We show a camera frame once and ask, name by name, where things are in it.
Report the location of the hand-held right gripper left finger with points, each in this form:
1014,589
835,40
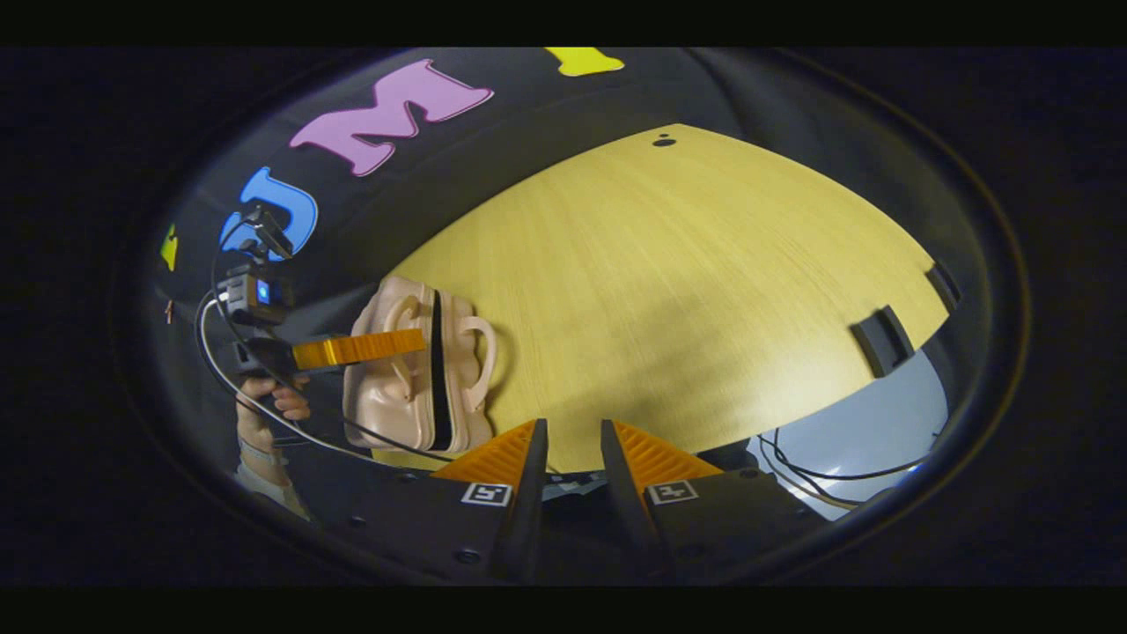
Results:
528,519

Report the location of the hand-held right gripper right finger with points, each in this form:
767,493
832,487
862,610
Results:
621,502

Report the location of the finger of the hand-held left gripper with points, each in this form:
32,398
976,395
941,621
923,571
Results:
361,349

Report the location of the black backdrop cloth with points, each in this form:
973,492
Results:
528,132

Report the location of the black table bracket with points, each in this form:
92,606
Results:
883,342
944,286

